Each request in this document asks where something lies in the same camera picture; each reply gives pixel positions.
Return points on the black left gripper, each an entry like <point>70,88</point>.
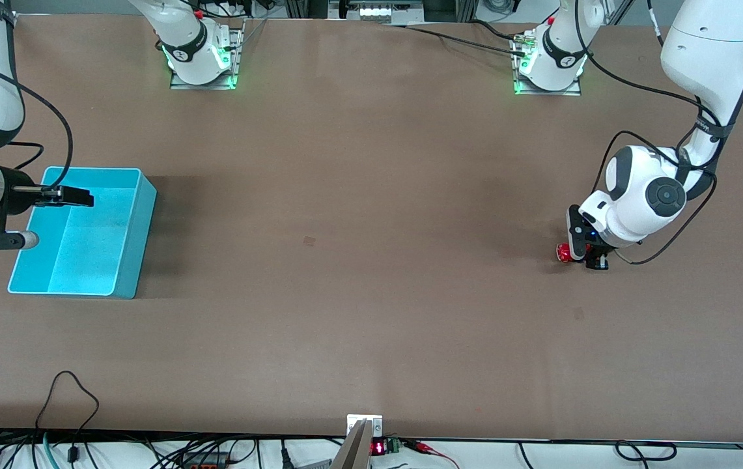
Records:
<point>598,251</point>

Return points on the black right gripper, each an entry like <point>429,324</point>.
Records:
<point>18,193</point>

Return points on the red beetle toy car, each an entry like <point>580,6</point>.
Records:
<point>564,253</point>

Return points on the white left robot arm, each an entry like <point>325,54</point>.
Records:
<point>703,39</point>

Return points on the blue plastic box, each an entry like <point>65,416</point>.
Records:
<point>94,254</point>

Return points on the red clip lead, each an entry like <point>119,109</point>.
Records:
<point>433,451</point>

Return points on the red LED display module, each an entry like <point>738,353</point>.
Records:
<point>379,447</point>

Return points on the orange black power strip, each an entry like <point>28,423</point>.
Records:
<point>205,461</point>

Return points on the lit background device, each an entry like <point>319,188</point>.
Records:
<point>384,10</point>

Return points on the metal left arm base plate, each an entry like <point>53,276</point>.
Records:
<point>573,90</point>

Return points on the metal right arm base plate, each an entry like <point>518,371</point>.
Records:
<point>238,58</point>

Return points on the white metal bracket plate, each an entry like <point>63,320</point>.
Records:
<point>374,423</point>

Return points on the grey metal camera bar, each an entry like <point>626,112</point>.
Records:
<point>353,453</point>

